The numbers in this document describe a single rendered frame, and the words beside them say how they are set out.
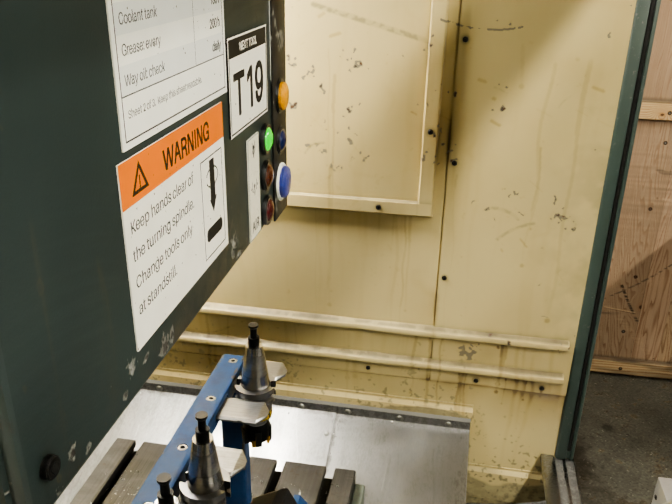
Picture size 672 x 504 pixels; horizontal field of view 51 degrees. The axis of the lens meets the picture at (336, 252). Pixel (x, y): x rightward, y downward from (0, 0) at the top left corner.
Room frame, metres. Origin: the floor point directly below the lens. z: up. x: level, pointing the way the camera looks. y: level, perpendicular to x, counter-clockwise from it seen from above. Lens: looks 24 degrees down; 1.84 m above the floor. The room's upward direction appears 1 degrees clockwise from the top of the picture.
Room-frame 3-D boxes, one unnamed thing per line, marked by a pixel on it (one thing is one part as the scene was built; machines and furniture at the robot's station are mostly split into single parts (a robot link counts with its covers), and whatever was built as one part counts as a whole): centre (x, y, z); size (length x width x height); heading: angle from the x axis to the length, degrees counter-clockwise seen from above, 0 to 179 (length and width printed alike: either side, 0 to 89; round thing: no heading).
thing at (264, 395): (0.90, 0.12, 1.21); 0.06 x 0.06 x 0.03
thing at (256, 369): (0.90, 0.12, 1.26); 0.04 x 0.04 x 0.07
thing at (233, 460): (0.74, 0.15, 1.21); 0.07 x 0.05 x 0.01; 80
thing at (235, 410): (0.85, 0.13, 1.21); 0.07 x 0.05 x 0.01; 80
